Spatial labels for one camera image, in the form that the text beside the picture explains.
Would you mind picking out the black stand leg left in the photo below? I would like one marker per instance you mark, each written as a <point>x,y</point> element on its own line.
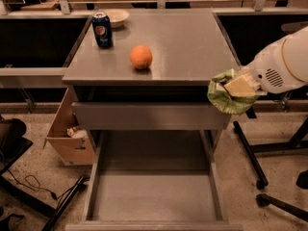
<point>65,199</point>

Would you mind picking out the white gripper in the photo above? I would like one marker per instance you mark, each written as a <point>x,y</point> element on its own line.
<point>270,66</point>

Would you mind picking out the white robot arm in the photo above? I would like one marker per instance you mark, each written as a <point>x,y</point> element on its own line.
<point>279,67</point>

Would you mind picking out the green jalapeno chip bag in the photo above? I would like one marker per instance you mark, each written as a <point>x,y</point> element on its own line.
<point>227,104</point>

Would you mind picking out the open grey middle drawer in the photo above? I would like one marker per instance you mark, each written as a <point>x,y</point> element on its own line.
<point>154,181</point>

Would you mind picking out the closed grey top drawer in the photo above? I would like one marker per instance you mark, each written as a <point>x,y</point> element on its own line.
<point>149,116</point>

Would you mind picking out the blue pepsi can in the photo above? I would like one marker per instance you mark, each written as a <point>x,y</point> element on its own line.
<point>103,32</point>

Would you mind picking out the white ceramic bowl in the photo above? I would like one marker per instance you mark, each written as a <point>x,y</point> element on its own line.
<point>117,17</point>

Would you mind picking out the orange fruit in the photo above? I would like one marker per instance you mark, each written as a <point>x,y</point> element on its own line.
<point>141,57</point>

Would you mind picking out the cardboard box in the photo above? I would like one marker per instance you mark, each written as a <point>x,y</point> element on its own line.
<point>65,136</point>

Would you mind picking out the grey drawer cabinet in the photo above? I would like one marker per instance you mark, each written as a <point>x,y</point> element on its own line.
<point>188,49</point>

